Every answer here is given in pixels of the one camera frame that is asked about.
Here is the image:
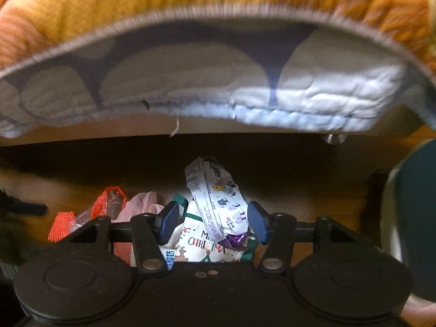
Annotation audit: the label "teal white trash bin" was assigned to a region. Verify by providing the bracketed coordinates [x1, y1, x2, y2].
[380, 140, 435, 308]

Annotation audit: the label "red foil candy wrapper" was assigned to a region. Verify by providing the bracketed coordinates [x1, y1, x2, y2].
[74, 186, 127, 227]

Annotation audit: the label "wooden bed frame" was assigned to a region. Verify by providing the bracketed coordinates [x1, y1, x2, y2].
[1, 106, 424, 147]

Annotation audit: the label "white Christmas wrapper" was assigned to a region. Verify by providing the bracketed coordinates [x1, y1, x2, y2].
[160, 199, 258, 267]

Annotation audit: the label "metal bed leg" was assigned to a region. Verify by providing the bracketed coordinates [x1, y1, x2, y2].
[322, 134, 347, 146]

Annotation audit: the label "white cartoon snack wrapper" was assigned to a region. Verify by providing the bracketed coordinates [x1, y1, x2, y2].
[185, 156, 249, 243]

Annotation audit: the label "orange foam net sleeve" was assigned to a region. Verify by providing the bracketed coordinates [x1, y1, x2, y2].
[48, 211, 76, 242]

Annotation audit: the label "pink tissue paper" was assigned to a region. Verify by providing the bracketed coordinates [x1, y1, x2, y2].
[111, 191, 163, 267]

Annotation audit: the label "grey patterned quilt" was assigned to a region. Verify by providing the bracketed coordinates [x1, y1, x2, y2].
[1, 4, 435, 138]

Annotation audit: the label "purple foil wrapper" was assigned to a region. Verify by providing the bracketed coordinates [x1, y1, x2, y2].
[218, 232, 250, 251]

